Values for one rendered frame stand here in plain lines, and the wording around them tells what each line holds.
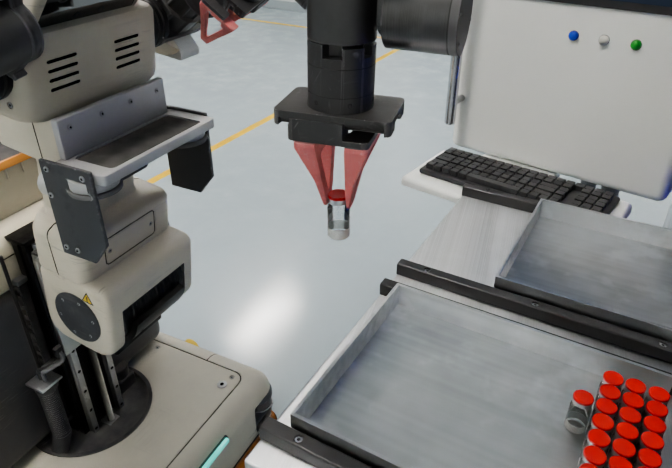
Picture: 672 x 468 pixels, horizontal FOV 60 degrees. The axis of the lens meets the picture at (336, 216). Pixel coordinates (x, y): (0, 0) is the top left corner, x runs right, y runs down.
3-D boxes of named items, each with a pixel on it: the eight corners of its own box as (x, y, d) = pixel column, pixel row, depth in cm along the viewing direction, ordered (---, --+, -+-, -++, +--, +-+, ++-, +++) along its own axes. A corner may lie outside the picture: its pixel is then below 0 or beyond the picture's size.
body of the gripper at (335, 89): (389, 144, 48) (396, 53, 44) (272, 129, 50) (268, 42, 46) (404, 117, 53) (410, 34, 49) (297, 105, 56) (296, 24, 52)
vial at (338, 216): (354, 233, 58) (354, 194, 56) (343, 243, 56) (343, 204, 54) (334, 227, 59) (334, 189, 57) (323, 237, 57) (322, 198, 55)
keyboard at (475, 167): (619, 202, 122) (622, 191, 121) (598, 230, 113) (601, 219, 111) (448, 152, 143) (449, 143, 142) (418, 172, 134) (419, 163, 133)
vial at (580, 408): (587, 423, 64) (596, 393, 61) (583, 438, 62) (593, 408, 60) (566, 415, 65) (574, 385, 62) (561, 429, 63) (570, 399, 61)
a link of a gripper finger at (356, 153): (364, 227, 52) (368, 128, 47) (288, 215, 54) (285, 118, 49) (380, 192, 58) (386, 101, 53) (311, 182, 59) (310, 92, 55)
